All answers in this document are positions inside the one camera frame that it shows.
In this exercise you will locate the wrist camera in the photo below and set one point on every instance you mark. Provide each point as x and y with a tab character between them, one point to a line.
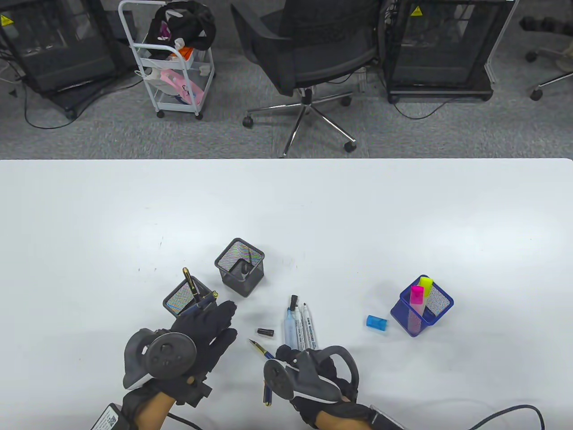
387	421
107	419

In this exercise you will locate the black bag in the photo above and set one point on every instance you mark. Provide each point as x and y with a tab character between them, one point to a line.
192	22

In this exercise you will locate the pink plastic bag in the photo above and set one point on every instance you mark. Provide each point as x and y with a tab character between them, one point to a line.
183	85

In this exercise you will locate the uncapped blue barrel marker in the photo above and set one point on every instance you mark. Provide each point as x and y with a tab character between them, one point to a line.
291	327

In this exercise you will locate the blue pen cap gold trim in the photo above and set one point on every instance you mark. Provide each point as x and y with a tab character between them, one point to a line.
267	394

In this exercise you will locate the office chair base with casters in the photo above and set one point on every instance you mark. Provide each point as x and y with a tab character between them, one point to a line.
548	58

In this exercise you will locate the person's right forearm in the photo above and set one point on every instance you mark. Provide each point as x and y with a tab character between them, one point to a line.
342	423

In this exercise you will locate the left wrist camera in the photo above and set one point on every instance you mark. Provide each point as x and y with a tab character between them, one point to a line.
107	419

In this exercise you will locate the blue fountain pen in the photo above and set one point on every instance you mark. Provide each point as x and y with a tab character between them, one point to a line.
262	349

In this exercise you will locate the grey controller on left glove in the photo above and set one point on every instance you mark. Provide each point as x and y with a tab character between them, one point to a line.
168	354

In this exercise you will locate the tall black mesh pen holder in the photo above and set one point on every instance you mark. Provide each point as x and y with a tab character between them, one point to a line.
237	282

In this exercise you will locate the black marker cap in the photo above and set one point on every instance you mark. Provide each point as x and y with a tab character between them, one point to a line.
265	332

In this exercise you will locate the white whiteboard marker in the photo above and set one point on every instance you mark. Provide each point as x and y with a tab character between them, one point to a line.
310	329
302	329

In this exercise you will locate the black fountain pen gold clip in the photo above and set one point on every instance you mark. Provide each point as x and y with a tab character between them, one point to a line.
190	282

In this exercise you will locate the black mesh office chair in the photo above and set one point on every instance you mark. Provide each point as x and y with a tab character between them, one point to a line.
309	49

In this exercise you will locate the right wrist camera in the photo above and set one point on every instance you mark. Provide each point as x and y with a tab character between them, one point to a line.
387	421

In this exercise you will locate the person's left forearm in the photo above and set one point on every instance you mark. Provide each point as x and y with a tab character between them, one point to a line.
152	414

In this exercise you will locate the black cabinet with white frame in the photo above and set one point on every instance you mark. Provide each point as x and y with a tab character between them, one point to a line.
443	49

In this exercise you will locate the person's right fingers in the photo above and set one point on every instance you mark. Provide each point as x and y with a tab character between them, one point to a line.
286	353

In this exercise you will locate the grey controller on right glove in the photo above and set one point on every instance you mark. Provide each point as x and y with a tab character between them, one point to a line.
309	380

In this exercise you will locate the pink highlighter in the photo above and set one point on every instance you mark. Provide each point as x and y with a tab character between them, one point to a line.
417	298

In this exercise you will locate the yellow highlighter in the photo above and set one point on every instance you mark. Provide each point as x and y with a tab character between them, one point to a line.
426	284

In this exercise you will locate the short black mesh pen holder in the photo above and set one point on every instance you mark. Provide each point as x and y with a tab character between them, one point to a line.
179	302

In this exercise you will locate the blue translucent highlighter cap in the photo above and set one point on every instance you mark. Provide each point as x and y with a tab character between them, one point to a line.
377	323

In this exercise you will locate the person's right hand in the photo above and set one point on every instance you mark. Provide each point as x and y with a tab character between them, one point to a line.
331	410

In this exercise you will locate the person's left hand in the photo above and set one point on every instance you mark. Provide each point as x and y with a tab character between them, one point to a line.
203	324

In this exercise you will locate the blue mesh pen holder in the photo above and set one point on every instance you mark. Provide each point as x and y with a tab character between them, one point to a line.
414	320

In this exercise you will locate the black marker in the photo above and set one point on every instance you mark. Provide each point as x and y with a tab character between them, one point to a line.
245	270

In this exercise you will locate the grey controller on glove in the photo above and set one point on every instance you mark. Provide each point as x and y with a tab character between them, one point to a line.
309	380
168	354

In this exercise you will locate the person's left thumb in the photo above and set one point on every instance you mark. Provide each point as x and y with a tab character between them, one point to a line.
225	338

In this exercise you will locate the orange and white box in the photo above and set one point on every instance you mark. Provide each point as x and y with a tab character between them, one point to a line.
184	56

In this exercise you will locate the white rolling cart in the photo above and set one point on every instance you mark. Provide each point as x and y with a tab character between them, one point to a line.
179	96

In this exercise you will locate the dark blue pen gold trim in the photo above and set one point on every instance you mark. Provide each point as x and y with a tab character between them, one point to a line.
203	302

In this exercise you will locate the black cabinet on casters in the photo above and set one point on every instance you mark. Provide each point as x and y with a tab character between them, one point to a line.
62	49

